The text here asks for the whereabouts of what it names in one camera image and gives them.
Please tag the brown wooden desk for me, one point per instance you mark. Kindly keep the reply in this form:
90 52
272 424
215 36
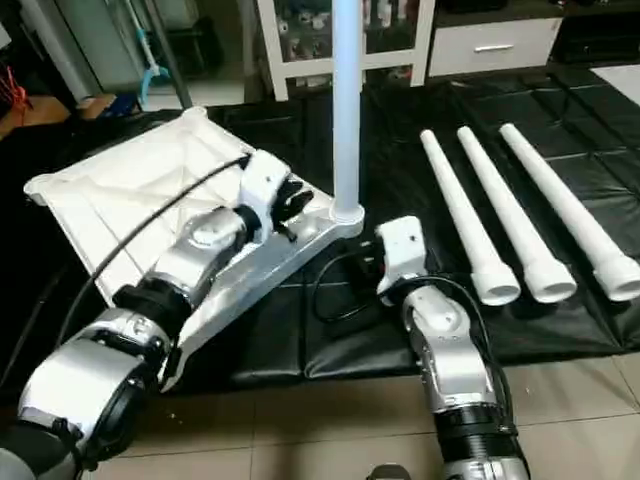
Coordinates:
35 115

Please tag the white glass-door cabinet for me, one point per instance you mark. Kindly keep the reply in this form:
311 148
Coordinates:
300 45

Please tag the white plastic table leg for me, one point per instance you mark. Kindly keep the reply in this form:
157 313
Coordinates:
465 215
570 205
515 210
348 110

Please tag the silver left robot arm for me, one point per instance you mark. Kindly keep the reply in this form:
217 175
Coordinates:
130 340

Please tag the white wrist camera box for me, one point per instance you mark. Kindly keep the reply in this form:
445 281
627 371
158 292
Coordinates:
260 185
402 255

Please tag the black work mat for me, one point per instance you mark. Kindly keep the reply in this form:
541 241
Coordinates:
330 340

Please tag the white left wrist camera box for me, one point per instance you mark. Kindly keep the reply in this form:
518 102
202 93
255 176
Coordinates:
260 185

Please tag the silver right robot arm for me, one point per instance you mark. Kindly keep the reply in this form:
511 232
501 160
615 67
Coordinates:
455 360

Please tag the white drawer unit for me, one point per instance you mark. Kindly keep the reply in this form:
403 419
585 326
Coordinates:
490 45

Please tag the white plastic table top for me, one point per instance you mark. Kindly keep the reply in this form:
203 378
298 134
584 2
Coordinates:
130 190

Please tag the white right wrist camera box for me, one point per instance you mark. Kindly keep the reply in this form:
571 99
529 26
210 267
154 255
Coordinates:
402 255

